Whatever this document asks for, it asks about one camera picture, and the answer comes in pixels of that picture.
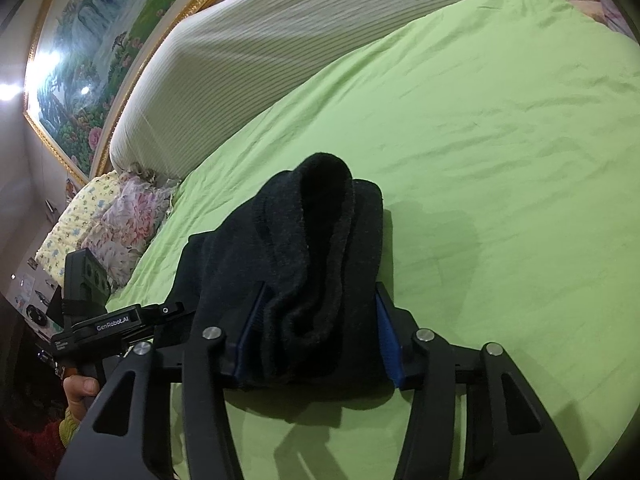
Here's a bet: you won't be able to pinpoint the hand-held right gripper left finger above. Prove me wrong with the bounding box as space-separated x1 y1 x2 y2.
54 284 266 480

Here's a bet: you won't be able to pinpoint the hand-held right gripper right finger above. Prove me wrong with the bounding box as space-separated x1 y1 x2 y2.
374 282 581 480

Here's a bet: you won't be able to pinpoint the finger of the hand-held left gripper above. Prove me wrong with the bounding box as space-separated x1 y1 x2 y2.
141 301 198 345

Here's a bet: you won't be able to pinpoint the black pants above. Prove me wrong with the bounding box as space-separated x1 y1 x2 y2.
167 151 396 419

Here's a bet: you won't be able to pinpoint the person's left hand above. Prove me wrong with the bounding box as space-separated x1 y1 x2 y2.
62 374 101 418

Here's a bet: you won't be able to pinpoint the pink floral pillow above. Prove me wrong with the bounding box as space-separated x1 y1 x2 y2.
90 172 177 287
574 0 639 42

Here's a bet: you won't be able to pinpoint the yellow floral pillow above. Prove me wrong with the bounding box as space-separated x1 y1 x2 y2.
35 170 124 289

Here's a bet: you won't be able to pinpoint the person's red clothing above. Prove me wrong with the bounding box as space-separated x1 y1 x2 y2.
0 410 68 480

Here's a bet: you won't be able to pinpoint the brown floral cloth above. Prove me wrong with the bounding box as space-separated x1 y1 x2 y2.
127 161 174 187

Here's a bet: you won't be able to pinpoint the green bed sheet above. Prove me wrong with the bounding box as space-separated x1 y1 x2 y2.
105 0 640 480

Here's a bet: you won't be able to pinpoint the gold framed landscape painting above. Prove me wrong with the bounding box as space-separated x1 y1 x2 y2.
22 0 262 187

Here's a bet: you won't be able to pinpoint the white striped headboard cover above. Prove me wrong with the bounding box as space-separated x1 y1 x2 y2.
109 0 522 182

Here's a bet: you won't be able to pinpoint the pink floral pillow right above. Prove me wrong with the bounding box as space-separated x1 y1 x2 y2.
574 0 639 42

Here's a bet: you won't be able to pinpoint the wall poster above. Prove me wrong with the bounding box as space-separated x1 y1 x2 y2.
12 257 52 324

